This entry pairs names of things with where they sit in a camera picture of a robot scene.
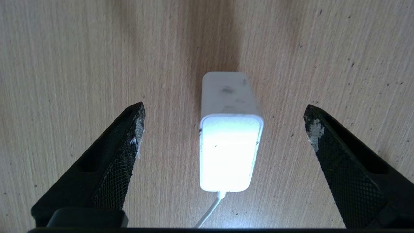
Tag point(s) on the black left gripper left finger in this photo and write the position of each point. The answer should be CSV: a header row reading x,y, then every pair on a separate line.
x,y
110,168

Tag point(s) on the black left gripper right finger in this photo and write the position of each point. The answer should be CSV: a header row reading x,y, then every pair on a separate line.
x,y
355,187

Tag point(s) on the white power adapter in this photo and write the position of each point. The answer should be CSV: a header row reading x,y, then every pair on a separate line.
x,y
229,152

